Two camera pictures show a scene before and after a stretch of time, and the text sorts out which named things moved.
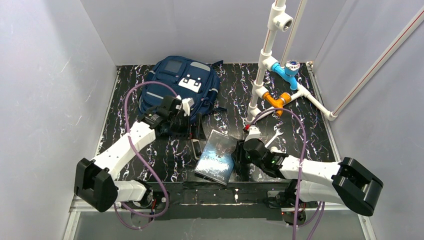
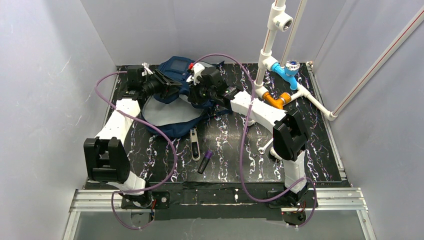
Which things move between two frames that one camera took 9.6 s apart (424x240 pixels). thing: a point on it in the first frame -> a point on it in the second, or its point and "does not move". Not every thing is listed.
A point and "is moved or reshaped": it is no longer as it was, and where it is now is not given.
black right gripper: x=240 y=157 -> x=195 y=93
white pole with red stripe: x=409 y=29 does not move
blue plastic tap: x=288 y=72 does not move
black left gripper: x=185 y=126 -> x=163 y=84
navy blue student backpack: x=182 y=77 is moved or reshaped
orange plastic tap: x=278 y=103 does not move
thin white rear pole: x=293 y=31 does not move
